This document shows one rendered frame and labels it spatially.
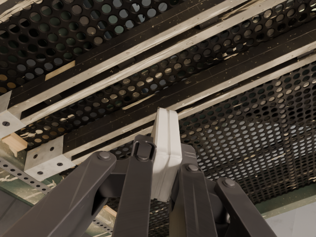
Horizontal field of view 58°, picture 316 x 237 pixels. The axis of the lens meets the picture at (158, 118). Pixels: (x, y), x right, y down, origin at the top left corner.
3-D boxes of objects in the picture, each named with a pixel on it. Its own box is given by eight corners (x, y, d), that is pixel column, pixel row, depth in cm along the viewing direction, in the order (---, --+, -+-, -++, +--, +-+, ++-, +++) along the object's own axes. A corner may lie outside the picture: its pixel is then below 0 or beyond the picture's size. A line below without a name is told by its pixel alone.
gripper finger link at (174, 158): (168, 154, 15) (182, 158, 15) (168, 108, 21) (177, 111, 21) (154, 201, 16) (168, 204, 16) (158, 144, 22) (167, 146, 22)
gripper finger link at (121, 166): (143, 208, 14) (82, 195, 14) (149, 157, 19) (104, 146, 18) (150, 183, 13) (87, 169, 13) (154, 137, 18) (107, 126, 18)
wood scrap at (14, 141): (2, 134, 76) (1, 140, 75) (11, 130, 76) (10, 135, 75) (19, 146, 81) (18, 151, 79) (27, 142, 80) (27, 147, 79)
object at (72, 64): (45, 74, 65) (43, 82, 63) (75, 59, 64) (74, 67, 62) (53, 83, 67) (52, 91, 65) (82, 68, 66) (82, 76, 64)
